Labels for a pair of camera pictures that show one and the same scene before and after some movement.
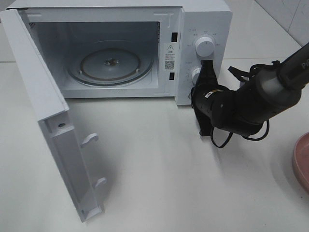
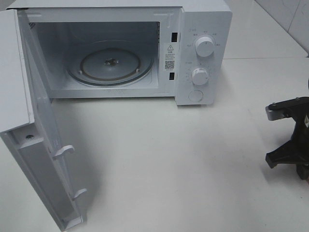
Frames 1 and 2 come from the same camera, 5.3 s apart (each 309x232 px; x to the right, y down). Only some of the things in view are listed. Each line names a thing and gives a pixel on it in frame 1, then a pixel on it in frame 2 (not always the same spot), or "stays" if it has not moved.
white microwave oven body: [130, 49] stays
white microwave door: [52, 111] → [29, 126]
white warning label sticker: [169, 56] stays
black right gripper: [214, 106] → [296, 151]
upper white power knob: [204, 46] stays
